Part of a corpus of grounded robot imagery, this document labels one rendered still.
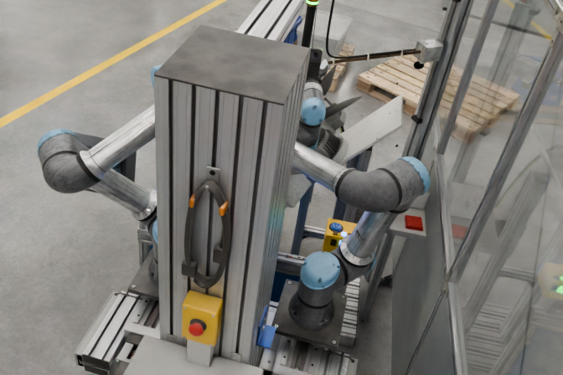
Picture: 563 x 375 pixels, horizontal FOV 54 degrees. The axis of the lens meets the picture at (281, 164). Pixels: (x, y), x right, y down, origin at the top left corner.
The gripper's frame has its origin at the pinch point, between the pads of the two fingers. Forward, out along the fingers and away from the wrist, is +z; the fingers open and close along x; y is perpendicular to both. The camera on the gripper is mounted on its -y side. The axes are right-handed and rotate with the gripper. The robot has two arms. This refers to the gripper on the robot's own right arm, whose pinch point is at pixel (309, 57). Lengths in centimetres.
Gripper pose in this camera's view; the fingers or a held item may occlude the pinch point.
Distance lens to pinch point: 200.5
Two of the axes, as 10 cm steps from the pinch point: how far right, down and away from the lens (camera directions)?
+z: 0.0, -6.1, 8.0
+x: 9.9, 0.9, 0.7
